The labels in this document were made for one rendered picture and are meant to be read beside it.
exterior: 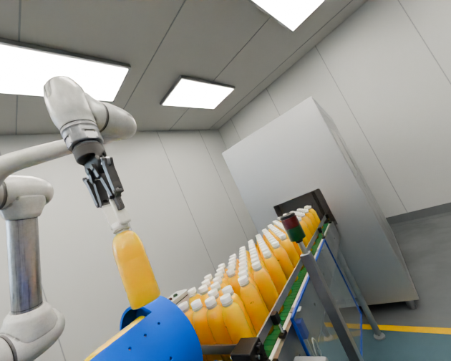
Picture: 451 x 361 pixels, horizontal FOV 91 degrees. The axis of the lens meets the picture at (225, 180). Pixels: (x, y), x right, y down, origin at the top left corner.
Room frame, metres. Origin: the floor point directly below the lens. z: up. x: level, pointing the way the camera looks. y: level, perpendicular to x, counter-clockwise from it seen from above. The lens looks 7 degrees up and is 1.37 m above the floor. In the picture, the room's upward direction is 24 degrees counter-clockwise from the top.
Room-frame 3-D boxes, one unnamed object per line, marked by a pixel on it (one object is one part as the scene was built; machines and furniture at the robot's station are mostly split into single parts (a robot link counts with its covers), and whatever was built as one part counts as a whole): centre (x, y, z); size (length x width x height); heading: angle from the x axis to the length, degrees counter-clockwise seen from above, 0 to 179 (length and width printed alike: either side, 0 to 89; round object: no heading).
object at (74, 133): (0.57, 0.31, 1.71); 0.09 x 0.09 x 0.06
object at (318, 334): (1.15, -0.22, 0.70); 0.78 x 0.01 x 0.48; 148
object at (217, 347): (0.82, 0.30, 0.96); 0.40 x 0.01 x 0.03; 58
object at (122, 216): (0.56, 0.28, 1.49); 0.03 x 0.01 x 0.07; 148
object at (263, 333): (1.40, -0.29, 0.96); 1.60 x 0.01 x 0.03; 148
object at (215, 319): (0.83, 0.23, 1.00); 0.07 x 0.07 x 0.19
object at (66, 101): (0.58, 0.31, 1.82); 0.13 x 0.11 x 0.16; 164
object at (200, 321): (0.87, 0.29, 1.00); 0.07 x 0.07 x 0.19
